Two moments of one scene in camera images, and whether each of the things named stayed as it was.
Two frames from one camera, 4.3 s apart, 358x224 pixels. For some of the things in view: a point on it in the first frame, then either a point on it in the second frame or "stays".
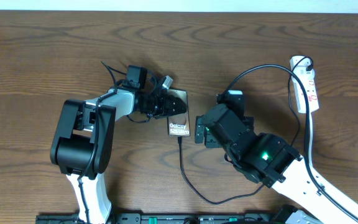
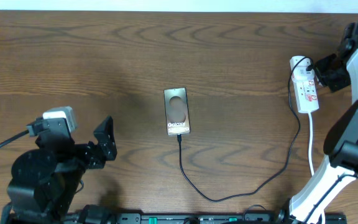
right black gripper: x=199 y=130 → x=321 y=65
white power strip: x=307 y=79 stays
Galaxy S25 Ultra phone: x=178 y=125 stays
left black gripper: x=168 y=111 → x=99 y=157
